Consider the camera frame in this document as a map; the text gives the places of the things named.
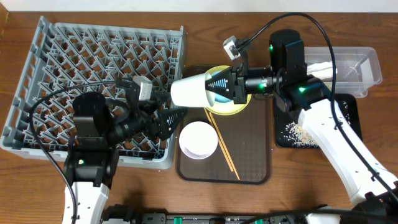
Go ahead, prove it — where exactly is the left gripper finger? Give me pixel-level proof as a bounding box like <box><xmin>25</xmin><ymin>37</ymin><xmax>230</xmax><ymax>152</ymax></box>
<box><xmin>147</xmin><ymin>91</ymin><xmax>171</xmax><ymax>108</ymax></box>
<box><xmin>158</xmin><ymin>107</ymin><xmax>188</xmax><ymax>140</ymax></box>

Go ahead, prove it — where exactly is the light blue bowl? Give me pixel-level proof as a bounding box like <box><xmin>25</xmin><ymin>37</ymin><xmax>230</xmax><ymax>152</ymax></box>
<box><xmin>170</xmin><ymin>72</ymin><xmax>231</xmax><ymax>108</ymax></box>

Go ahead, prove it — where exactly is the white napkin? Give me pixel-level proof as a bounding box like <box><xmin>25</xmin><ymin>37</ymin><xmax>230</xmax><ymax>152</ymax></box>
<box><xmin>307</xmin><ymin>61</ymin><xmax>333</xmax><ymax>80</ymax></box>

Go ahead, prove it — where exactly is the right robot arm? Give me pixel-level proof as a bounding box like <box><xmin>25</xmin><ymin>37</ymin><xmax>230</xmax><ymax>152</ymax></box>
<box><xmin>205</xmin><ymin>29</ymin><xmax>397</xmax><ymax>223</ymax></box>

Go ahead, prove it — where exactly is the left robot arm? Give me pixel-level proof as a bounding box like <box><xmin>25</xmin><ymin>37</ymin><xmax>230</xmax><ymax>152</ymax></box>
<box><xmin>62</xmin><ymin>92</ymin><xmax>188</xmax><ymax>223</ymax></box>

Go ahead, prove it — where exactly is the black waste tray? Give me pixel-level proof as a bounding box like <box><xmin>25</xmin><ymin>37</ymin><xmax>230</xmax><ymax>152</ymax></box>
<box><xmin>274</xmin><ymin>93</ymin><xmax>362</xmax><ymax>149</ymax></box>

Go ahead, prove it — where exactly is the grey plastic dishwasher rack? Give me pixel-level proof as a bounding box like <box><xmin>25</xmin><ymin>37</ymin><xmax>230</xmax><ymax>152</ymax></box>
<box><xmin>1</xmin><ymin>17</ymin><xmax>186</xmax><ymax>161</ymax></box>

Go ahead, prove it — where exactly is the clear plastic waste bin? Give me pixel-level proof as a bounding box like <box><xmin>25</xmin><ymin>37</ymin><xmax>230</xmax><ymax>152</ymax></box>
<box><xmin>305</xmin><ymin>47</ymin><xmax>382</xmax><ymax>98</ymax></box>

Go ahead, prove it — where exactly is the yellow round plate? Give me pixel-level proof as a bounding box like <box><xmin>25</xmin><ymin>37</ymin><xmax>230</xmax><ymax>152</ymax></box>
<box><xmin>205</xmin><ymin>65</ymin><xmax>252</xmax><ymax>116</ymax></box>

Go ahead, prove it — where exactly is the wooden chopstick right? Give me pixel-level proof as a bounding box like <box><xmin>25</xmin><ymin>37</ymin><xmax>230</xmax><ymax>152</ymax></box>
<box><xmin>208</xmin><ymin>112</ymin><xmax>240</xmax><ymax>180</ymax></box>

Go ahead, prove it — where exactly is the wooden chopstick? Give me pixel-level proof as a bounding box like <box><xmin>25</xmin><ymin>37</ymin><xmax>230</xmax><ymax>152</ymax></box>
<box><xmin>203</xmin><ymin>108</ymin><xmax>234</xmax><ymax>172</ymax></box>
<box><xmin>208</xmin><ymin>112</ymin><xmax>240</xmax><ymax>180</ymax></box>

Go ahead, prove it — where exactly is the white bowl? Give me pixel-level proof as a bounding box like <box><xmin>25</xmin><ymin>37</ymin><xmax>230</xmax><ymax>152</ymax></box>
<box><xmin>179</xmin><ymin>121</ymin><xmax>218</xmax><ymax>160</ymax></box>

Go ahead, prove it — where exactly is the wooden chopstick left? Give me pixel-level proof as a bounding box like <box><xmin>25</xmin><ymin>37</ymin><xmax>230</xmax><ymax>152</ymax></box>
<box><xmin>203</xmin><ymin>108</ymin><xmax>234</xmax><ymax>172</ymax></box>

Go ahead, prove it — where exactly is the brown plastic serving tray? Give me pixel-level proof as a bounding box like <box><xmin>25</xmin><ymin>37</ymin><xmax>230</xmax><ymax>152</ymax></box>
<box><xmin>175</xmin><ymin>64</ymin><xmax>273</xmax><ymax>186</ymax></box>

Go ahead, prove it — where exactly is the spilled rice pile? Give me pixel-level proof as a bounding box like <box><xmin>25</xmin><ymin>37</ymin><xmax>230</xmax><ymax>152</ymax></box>
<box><xmin>284</xmin><ymin>122</ymin><xmax>318</xmax><ymax>148</ymax></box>

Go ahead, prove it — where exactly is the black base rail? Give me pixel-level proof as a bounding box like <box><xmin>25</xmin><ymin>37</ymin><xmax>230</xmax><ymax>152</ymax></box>
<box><xmin>101</xmin><ymin>203</ymin><xmax>398</xmax><ymax>224</ymax></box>

